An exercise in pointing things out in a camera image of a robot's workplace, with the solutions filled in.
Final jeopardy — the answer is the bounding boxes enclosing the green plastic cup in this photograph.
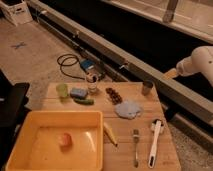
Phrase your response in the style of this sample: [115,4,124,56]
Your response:
[56,83,68,98]

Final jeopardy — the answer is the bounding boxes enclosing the silver metal fork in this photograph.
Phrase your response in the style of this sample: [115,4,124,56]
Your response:
[133,129,139,168]

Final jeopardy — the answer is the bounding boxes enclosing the wooden table board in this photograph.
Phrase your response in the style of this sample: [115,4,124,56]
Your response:
[43,82,181,171]

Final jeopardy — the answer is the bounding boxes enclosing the light blue crumpled cloth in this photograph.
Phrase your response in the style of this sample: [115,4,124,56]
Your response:
[115,100,142,120]

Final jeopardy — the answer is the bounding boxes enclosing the black coiled cable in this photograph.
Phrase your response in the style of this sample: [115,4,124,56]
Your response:
[56,53,87,81]

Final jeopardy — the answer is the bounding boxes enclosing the green cucumber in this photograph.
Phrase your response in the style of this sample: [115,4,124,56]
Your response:
[73,98,94,105]

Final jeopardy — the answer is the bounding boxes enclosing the blue sponge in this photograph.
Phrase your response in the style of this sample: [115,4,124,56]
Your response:
[70,88,87,99]

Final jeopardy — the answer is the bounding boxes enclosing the pink peach fruit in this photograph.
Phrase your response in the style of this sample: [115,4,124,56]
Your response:
[59,133,72,147]

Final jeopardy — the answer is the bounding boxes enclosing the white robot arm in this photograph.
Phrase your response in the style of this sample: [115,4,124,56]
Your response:
[164,46,213,87]

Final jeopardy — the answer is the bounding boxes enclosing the white cardboard box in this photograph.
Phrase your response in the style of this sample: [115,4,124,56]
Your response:
[0,0,32,26]

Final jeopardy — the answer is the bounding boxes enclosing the blue power tool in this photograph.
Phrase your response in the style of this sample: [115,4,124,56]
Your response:
[80,59,105,80]

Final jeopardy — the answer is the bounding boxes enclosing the yellow plastic tray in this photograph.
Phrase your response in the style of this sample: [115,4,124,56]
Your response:
[6,111,103,171]

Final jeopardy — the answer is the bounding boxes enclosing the black chair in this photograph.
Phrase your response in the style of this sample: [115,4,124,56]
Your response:
[0,69,30,169]

